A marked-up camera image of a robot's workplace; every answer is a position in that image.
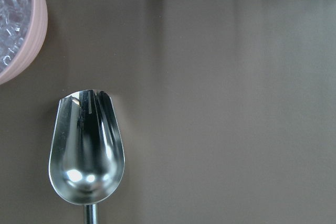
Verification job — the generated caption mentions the steel ice scoop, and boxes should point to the steel ice scoop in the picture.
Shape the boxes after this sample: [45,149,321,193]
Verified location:
[48,90,125,223]

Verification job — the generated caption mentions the pink bowl of ice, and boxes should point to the pink bowl of ice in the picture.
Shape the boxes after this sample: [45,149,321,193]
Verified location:
[1,0,48,84]

